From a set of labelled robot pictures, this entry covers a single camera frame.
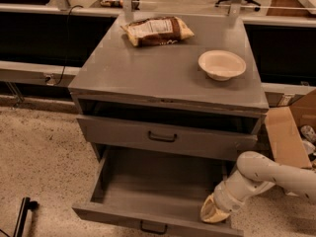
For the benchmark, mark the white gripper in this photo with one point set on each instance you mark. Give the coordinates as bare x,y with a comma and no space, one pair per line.
227,198

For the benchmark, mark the grey drawer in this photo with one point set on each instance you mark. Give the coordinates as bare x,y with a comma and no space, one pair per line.
155,192
166,138

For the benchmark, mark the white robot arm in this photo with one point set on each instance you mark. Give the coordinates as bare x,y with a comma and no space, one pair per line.
255,174

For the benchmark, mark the grey top drawer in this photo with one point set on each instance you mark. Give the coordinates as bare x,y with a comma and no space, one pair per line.
166,138

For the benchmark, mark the grey drawer cabinet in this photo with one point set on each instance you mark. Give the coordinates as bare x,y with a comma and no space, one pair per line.
164,84

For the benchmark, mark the cardboard box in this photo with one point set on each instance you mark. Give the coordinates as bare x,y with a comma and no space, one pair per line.
283,124

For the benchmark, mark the white paper bowl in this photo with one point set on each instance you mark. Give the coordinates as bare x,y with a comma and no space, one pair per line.
221,65

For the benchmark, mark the black floor stand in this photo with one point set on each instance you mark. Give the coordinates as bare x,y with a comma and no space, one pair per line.
26,206

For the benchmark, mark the brown snack bag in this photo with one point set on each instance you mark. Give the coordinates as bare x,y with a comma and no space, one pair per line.
157,31

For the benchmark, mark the wooden table with white top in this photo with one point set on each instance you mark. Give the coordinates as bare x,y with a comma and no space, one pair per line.
288,8

